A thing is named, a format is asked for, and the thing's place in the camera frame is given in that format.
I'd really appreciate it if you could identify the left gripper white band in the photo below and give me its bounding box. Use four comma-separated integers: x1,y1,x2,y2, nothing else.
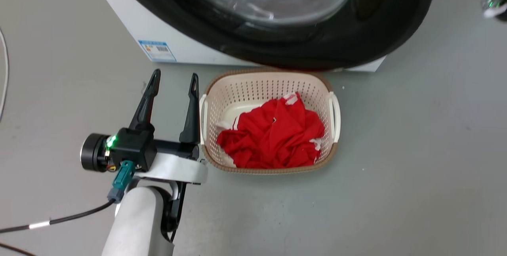
128,69,208,185

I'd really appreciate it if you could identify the white washing machine body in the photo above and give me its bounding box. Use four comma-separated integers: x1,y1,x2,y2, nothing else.
85,0,446,73

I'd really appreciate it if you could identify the black round washing machine door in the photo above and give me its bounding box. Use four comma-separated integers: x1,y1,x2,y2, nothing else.
104,0,436,71

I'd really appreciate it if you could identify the blue energy label sticker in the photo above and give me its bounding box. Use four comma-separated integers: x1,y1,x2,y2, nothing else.
138,40,177,63

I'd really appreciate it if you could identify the beige perforated laundry basket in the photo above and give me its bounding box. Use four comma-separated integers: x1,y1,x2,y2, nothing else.
199,68,341,175

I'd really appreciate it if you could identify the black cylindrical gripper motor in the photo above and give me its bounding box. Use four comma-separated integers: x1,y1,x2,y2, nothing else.
80,133,111,172

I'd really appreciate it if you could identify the red garment with white trim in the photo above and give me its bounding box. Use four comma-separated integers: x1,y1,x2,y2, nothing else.
216,93,326,169

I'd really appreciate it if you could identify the black cable with teal connector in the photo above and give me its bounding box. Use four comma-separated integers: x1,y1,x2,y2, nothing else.
0,160,136,235

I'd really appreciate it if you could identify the white cable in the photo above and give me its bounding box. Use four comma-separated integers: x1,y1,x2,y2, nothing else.
0,29,10,122

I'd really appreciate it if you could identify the thin dark cable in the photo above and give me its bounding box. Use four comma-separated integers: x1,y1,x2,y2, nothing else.
0,242,37,256

